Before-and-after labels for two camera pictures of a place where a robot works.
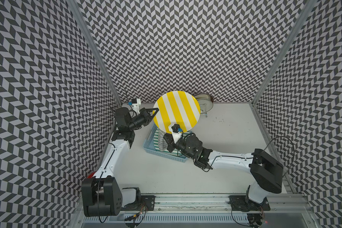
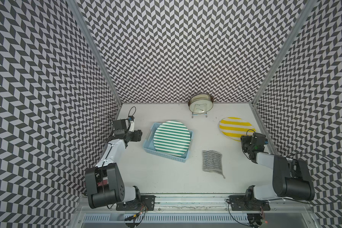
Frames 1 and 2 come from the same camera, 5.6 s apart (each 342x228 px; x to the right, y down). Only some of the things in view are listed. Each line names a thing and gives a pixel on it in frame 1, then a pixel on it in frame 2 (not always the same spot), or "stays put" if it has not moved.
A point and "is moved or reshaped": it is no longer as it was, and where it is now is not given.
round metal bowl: x=205 y=101 stays put
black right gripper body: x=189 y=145 -> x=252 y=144
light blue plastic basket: x=149 y=146 stays put
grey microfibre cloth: x=163 y=145 is moved or reshaped
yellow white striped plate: x=181 y=108 -> x=234 y=128
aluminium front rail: x=175 y=204 stays put
